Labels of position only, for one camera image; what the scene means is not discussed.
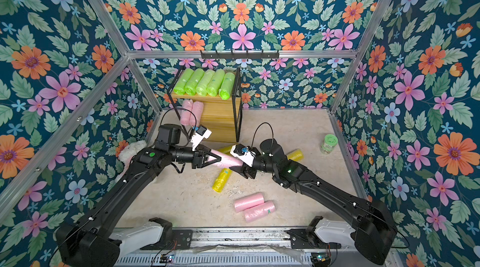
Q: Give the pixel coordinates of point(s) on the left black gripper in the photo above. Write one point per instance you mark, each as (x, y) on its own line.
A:
(198, 156)

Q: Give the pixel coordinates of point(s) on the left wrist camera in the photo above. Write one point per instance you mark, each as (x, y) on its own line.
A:
(200, 133)

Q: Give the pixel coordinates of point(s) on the pink roll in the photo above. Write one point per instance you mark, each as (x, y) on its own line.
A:
(228, 161)
(248, 202)
(259, 211)
(196, 113)
(186, 112)

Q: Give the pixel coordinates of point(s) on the wooden three-tier shelf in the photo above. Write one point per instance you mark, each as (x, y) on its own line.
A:
(222, 117)

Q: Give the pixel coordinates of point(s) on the yellow roll diagonal middle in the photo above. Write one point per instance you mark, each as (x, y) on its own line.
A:
(220, 182)

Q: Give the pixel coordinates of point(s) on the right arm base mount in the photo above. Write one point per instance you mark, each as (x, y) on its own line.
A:
(306, 238)

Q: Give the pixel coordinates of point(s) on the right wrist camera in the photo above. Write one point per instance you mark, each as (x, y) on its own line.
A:
(248, 155)

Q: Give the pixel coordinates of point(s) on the yellow roll right diagonal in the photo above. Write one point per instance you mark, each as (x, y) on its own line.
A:
(296, 155)

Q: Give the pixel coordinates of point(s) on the yellow roll top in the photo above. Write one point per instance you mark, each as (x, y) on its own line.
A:
(227, 149)

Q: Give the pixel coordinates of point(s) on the black wall hook rail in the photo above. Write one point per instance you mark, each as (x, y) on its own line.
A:
(233, 55)

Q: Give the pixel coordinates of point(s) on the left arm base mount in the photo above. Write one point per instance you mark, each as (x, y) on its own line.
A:
(171, 237)

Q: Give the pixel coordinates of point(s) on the yellow roll diagonal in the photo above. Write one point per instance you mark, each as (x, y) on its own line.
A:
(220, 182)
(296, 155)

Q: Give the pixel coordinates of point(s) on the green lidded jar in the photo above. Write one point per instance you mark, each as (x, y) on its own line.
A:
(329, 143)

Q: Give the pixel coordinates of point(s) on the pink roll bottom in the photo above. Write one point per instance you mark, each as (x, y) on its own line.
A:
(259, 211)

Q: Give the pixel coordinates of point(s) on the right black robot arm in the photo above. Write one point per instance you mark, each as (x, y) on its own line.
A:
(367, 226)

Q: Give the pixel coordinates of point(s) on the white plush toy pink shirt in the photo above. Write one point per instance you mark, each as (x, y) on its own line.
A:
(128, 153)

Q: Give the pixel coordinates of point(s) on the green roll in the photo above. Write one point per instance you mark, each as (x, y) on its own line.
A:
(214, 85)
(191, 84)
(201, 88)

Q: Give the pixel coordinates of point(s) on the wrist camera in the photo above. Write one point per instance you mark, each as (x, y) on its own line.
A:
(200, 133)
(248, 155)

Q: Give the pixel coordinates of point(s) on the green roll diagonal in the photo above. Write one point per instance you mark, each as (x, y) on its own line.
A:
(180, 86)
(227, 86)

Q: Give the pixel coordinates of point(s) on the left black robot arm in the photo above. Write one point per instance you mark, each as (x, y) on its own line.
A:
(91, 242)

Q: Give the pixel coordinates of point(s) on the aluminium front rail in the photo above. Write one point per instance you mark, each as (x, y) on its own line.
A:
(247, 238)

